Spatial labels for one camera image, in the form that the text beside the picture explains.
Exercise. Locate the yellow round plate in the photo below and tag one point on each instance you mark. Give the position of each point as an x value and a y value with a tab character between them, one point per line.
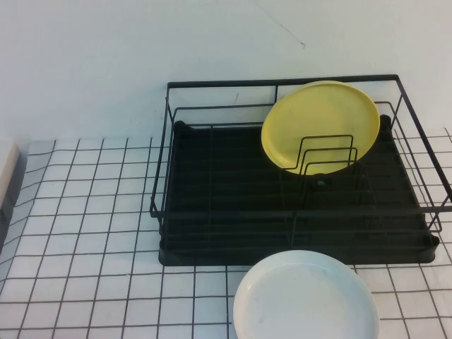
318	120

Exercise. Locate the white round plate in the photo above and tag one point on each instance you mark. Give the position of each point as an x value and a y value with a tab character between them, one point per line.
303	300

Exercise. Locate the black plastic drip tray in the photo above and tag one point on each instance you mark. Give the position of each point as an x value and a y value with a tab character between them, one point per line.
229	176

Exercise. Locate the white black-grid tablecloth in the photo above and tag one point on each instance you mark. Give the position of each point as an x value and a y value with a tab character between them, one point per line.
88	247

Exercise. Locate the beige box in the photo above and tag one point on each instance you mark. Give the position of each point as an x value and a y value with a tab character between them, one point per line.
7	166

